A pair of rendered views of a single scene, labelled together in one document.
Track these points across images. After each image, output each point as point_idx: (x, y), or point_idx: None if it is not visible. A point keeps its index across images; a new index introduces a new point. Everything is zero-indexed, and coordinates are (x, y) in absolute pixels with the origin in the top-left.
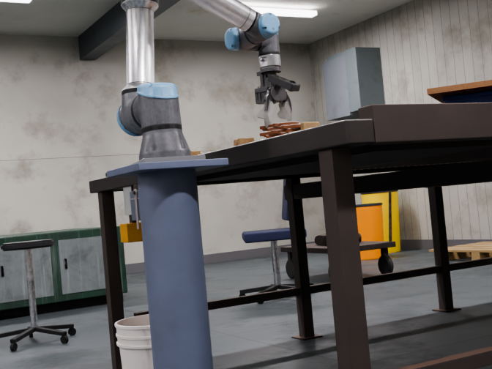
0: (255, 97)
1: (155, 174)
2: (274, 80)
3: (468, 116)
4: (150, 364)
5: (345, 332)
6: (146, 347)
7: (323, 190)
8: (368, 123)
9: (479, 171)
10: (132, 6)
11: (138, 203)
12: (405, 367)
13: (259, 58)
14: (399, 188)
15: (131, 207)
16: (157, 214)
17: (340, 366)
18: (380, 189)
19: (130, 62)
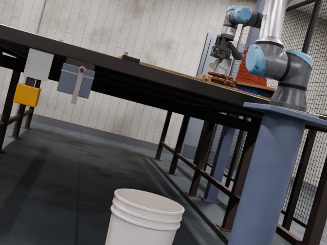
0: (218, 51)
1: (304, 123)
2: (233, 47)
3: None
4: (171, 240)
5: (322, 225)
6: (176, 228)
7: None
8: None
9: (191, 111)
10: None
11: (83, 80)
12: (290, 235)
13: (230, 28)
14: (126, 98)
15: (62, 78)
16: (297, 150)
17: (311, 241)
18: (108, 93)
19: (281, 23)
